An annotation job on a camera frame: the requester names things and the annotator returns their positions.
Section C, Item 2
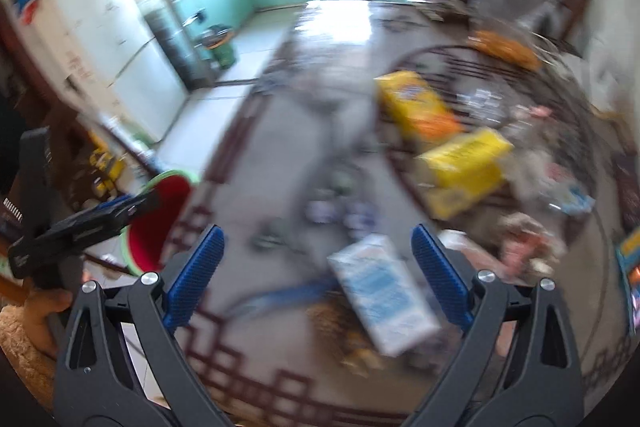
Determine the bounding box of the clear zip bag with snacks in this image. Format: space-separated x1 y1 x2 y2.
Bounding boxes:
466 0 561 73

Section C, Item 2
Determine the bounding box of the colourful sticker sheet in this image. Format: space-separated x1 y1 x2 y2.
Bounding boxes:
615 228 640 336

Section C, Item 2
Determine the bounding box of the brown paper ball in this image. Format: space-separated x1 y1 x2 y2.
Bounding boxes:
497 212 567 279

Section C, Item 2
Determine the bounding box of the white blue medicine box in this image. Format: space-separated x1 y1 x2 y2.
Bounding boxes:
328 234 440 358

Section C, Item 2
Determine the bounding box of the yellow medicine box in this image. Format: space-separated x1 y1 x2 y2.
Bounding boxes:
413 128 514 221

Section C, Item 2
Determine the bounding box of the green kitchen trash bin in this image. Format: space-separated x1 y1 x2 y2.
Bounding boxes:
198 25 236 69

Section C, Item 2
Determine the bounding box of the white refrigerator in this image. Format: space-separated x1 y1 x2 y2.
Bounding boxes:
32 0 186 143

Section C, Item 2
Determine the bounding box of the orange yellow juice carton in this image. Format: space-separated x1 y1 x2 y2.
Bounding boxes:
375 70 463 148

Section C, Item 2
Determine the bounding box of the blue white snack wrapper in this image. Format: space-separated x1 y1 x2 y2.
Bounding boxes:
544 180 596 217

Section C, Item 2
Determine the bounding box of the person's left hand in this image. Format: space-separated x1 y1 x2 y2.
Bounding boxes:
23 289 73 360

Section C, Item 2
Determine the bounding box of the clear crumpled plastic wrapper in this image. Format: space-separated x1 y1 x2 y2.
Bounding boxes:
458 88 509 128

